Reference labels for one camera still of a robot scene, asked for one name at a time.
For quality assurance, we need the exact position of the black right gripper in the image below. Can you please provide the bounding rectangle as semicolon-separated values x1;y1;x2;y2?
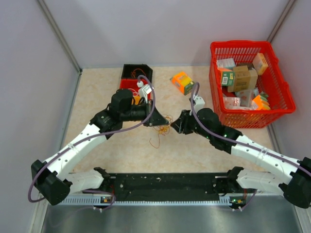
171;108;212;140

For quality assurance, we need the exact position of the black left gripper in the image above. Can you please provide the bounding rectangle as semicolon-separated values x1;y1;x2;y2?
121;100;169;127

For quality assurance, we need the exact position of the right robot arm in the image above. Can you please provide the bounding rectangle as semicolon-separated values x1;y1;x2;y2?
171;108;311;209

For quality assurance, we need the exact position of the yellow storage bin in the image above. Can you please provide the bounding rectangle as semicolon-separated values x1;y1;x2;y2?
132;96;140;105

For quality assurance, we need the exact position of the red storage bin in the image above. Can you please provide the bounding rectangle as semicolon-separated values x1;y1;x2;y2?
119;79;139;97

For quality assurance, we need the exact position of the orange green carton box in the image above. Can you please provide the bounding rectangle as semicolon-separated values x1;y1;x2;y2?
170;71;195;96

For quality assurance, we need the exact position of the clear wrapped white packet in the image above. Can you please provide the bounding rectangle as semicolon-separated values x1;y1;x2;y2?
223;97;241;110

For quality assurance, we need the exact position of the black storage bin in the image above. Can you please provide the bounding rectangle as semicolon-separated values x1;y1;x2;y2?
121;64;153;82

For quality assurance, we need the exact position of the green white box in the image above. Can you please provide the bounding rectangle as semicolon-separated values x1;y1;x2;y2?
218;68;235;86

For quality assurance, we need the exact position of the brown cardboard box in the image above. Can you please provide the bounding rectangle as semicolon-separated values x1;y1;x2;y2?
227;66;258;92

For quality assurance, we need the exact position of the orange yellow packet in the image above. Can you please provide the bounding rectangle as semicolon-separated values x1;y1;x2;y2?
251;95;271;110

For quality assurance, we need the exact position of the red plastic basket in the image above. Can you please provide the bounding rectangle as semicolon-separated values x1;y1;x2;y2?
209;40;296;128

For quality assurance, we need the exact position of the beige orange box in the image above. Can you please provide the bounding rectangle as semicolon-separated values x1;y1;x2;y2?
252;53;268;75

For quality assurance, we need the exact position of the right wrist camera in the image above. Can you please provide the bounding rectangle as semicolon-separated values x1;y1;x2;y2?
189;95;205;115

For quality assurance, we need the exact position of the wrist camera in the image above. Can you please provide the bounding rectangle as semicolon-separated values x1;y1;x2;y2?
137;81;152;103
189;95;205;115

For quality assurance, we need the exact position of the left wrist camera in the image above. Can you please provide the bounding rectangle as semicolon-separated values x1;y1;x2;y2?
137;81;152;103

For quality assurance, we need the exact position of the orange cable in black bin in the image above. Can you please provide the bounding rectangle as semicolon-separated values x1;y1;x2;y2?
130;68;148;79

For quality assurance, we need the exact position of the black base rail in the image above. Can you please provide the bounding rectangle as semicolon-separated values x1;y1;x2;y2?
103;173;232;201

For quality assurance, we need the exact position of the white slotted cable duct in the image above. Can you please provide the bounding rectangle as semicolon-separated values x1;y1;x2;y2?
59;195;114;206

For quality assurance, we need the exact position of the aluminium corner post left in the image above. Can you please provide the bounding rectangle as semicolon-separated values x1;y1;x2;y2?
36;0;82;75

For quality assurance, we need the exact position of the aluminium corner post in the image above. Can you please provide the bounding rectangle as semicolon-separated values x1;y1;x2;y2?
36;0;82;75
266;0;298;43

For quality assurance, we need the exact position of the aluminium corner post right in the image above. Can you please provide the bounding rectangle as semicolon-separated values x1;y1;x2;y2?
266;0;298;43

